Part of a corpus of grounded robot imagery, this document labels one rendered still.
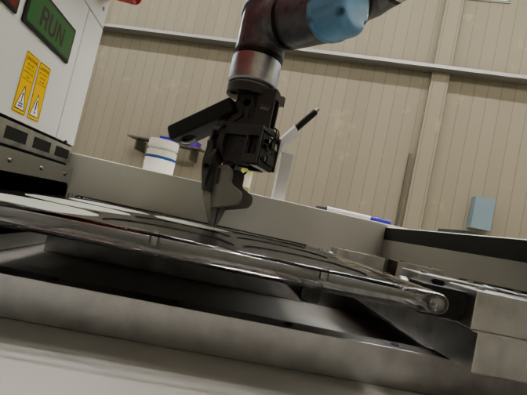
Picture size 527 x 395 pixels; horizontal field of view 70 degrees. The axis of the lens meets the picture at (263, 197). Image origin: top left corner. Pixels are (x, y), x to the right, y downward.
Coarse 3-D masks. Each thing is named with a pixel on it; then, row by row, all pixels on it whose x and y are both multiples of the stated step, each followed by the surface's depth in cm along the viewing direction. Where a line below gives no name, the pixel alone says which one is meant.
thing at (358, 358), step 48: (0, 288) 26; (48, 288) 26; (96, 288) 27; (144, 336) 27; (192, 336) 27; (240, 336) 28; (288, 336) 28; (336, 336) 29; (384, 384) 29; (432, 384) 29; (480, 384) 30
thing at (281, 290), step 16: (48, 240) 52; (64, 240) 52; (80, 256) 52; (96, 256) 52; (112, 256) 53; (128, 256) 53; (144, 256) 53; (160, 272) 53; (176, 272) 54; (192, 272) 54; (208, 272) 54; (224, 272) 54; (240, 288) 55; (256, 288) 55; (272, 288) 55; (288, 288) 55; (320, 304) 56; (336, 304) 56; (352, 304) 56
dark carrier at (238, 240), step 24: (0, 192) 31; (24, 192) 39; (96, 216) 28; (120, 216) 34; (144, 216) 43; (168, 216) 57; (192, 240) 27; (216, 240) 32; (240, 240) 38; (264, 240) 52; (312, 264) 29; (336, 264) 34
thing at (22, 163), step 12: (0, 156) 40; (12, 156) 42; (24, 156) 44; (0, 168) 40; (12, 168) 42; (24, 168) 45; (36, 168) 48; (48, 168) 51; (60, 168) 54; (72, 168) 58; (60, 180) 55; (60, 192) 58
